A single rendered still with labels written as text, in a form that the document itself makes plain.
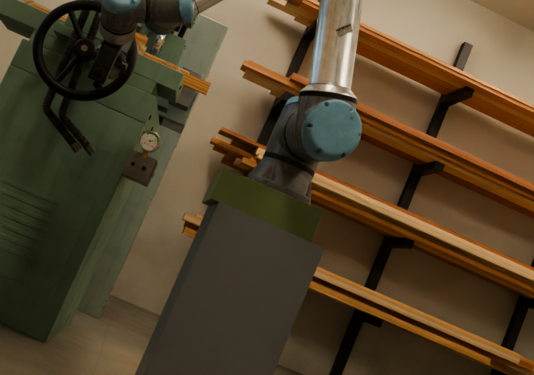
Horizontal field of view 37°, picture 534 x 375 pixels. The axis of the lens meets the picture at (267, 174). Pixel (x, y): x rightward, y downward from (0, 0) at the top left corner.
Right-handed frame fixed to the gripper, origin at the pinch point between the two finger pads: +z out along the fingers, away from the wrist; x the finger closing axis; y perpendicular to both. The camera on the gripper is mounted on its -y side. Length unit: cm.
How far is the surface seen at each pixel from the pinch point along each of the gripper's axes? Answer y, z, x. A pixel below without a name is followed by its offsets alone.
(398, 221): 108, 207, -147
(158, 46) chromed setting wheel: 40, 37, -3
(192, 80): 30.2, 32.1, -18.6
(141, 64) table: 20.0, 19.4, -3.3
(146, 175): -10.0, 26.7, -18.7
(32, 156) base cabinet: -16.3, 32.6, 14.4
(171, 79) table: 19.5, 19.6, -13.5
